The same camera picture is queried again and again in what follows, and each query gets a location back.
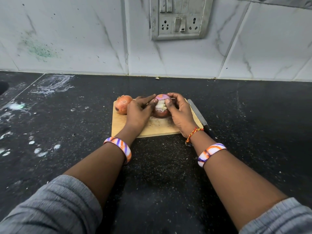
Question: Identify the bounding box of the person's right hand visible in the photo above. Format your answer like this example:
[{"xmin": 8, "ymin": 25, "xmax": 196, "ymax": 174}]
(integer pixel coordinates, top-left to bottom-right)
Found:
[{"xmin": 164, "ymin": 92, "xmax": 198, "ymax": 134}]

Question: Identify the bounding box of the person's left hand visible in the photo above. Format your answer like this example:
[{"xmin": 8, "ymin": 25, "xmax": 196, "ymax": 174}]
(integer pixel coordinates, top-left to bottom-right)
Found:
[{"xmin": 124, "ymin": 94, "xmax": 159, "ymax": 131}]

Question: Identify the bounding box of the partly peeled red onion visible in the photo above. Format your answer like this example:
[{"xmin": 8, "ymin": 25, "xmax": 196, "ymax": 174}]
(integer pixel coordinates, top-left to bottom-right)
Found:
[{"xmin": 152, "ymin": 94, "xmax": 177, "ymax": 119}]

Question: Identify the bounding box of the person's right forearm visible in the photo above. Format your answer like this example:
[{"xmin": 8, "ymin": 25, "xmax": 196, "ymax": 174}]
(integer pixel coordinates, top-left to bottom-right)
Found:
[{"xmin": 188, "ymin": 129, "xmax": 288, "ymax": 231}]

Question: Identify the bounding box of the person's left forearm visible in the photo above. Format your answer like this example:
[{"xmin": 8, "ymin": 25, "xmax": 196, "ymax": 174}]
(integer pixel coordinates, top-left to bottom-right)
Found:
[{"xmin": 63, "ymin": 127, "xmax": 138, "ymax": 208}]

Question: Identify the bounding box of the wooden cutting board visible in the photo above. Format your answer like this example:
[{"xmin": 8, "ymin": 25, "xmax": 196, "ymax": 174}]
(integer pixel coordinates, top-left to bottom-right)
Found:
[{"xmin": 111, "ymin": 98, "xmax": 204, "ymax": 138}]

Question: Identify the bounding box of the whole unpeeled onion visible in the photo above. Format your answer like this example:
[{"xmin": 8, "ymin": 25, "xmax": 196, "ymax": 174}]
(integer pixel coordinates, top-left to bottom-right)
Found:
[{"xmin": 115, "ymin": 95, "xmax": 133, "ymax": 115}]

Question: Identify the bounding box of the striped orange purple bangle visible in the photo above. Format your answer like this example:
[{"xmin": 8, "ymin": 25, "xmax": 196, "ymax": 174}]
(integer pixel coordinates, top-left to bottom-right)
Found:
[
  {"xmin": 197, "ymin": 143, "xmax": 227, "ymax": 168},
  {"xmin": 103, "ymin": 137, "xmax": 132, "ymax": 165}
]

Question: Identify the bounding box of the grey left sleeve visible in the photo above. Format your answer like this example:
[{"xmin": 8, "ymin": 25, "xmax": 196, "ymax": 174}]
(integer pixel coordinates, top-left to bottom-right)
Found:
[{"xmin": 0, "ymin": 175, "xmax": 103, "ymax": 234}]

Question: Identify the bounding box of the grey sleeve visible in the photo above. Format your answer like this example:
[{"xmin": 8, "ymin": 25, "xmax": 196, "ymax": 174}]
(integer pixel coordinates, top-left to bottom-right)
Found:
[
  {"xmin": 238, "ymin": 197, "xmax": 312, "ymax": 234},
  {"xmin": 0, "ymin": 175, "xmax": 103, "ymax": 234}
]

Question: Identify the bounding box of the grey right sleeve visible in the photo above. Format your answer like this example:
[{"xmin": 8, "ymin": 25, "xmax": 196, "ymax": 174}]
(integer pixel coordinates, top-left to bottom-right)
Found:
[{"xmin": 238, "ymin": 197, "xmax": 312, "ymax": 234}]

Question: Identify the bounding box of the kitchen knife black handle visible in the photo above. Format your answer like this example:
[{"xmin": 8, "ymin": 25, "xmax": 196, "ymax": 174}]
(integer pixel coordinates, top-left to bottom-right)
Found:
[{"xmin": 187, "ymin": 99, "xmax": 218, "ymax": 141}]

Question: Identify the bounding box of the red yellow thread bracelet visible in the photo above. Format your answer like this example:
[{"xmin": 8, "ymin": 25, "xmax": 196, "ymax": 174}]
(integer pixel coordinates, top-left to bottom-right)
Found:
[{"xmin": 185, "ymin": 128, "xmax": 204, "ymax": 147}]

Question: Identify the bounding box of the wall switch socket panel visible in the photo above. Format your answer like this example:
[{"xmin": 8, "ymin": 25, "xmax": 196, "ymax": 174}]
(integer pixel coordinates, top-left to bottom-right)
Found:
[{"xmin": 149, "ymin": 0, "xmax": 214, "ymax": 41}]

